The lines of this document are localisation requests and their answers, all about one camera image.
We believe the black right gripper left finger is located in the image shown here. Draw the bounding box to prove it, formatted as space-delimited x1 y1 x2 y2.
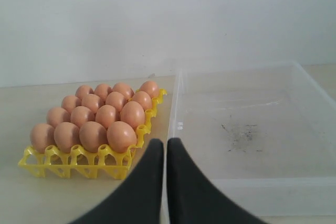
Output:
72 138 164 224

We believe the brown egg second row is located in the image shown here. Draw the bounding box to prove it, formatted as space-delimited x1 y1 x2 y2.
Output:
120 101 145 130

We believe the brown egg packed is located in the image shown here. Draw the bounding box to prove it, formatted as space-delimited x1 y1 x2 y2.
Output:
75 85 94 100
112 82 134 100
94 83 112 102
139 81 160 98

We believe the yellow plastic egg tray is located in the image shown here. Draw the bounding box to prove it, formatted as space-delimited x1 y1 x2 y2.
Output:
18 89 167 180

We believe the clear plastic bin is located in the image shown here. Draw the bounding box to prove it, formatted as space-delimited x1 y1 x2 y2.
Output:
168 62 335 217

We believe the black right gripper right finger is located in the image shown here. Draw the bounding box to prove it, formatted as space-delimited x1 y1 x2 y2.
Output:
167 138 265 224

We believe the brown egg back row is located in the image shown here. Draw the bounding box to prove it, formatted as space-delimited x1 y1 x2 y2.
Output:
132 91 152 110

